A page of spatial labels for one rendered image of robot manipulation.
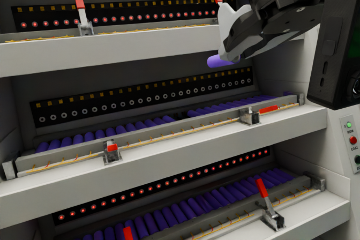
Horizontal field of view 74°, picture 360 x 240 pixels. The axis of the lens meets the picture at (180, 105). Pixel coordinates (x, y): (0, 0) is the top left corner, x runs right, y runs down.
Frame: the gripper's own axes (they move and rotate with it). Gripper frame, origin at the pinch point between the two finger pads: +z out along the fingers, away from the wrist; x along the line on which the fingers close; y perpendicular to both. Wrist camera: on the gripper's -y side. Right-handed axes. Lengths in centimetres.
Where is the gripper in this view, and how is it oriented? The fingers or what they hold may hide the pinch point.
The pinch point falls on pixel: (234, 57)
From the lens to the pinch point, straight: 32.8
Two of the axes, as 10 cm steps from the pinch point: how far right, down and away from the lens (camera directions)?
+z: -3.0, 2.0, 9.3
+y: -2.4, -9.6, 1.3
